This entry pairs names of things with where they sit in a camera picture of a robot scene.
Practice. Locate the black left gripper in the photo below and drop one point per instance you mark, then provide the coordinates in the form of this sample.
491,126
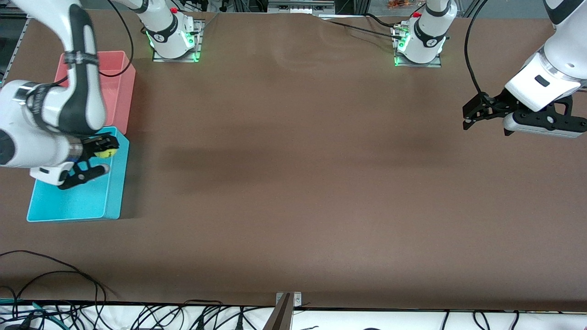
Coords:
499,104

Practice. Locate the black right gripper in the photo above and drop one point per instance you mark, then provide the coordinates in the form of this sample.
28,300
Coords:
91,146

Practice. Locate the yellow-green tennis ball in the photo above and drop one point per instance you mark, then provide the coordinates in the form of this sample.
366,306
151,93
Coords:
104,154

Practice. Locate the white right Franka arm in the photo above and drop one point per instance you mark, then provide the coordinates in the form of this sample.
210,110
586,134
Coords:
27,146

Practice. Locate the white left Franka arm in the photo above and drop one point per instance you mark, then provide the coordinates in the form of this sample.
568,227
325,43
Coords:
550,73

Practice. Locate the pink plastic bin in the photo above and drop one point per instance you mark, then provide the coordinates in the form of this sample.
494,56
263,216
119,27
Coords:
119,96

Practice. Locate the blue plastic bin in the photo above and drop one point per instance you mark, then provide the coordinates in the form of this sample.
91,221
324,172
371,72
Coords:
73,201

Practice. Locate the orange object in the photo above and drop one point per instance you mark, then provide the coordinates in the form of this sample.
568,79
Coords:
403,4

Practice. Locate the grey metal bar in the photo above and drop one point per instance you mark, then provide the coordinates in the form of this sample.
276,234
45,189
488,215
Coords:
280,318

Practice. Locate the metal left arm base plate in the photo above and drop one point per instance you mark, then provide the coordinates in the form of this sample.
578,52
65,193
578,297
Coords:
433,64

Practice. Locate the aluminium frame rail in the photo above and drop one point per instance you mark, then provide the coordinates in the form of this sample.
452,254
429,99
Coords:
20,43

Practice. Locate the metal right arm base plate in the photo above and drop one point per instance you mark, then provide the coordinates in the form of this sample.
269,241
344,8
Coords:
200,41

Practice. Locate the aluminium frame beam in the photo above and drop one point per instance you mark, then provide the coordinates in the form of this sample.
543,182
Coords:
300,7

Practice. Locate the small metal table bracket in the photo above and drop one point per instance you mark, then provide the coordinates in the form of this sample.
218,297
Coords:
297,300

